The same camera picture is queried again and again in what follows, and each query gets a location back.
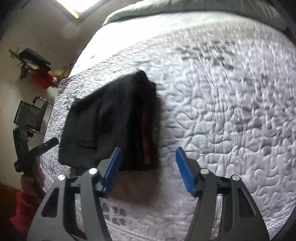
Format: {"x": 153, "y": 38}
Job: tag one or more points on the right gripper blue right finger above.
{"x": 186, "y": 173}

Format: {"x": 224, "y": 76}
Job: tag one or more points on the black pants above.
{"x": 120, "y": 114}

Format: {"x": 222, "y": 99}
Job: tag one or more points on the left operator hand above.
{"x": 31, "y": 186}

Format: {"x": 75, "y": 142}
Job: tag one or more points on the grey-green duvet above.
{"x": 259, "y": 10}

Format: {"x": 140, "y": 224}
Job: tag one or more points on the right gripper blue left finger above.
{"x": 113, "y": 167}

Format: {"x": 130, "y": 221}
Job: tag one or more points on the white quilted bed mattress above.
{"x": 227, "y": 95}

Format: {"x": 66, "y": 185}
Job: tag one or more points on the black office chair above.
{"x": 30, "y": 117}

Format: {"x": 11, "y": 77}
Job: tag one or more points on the red sleeve left forearm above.
{"x": 26, "y": 208}

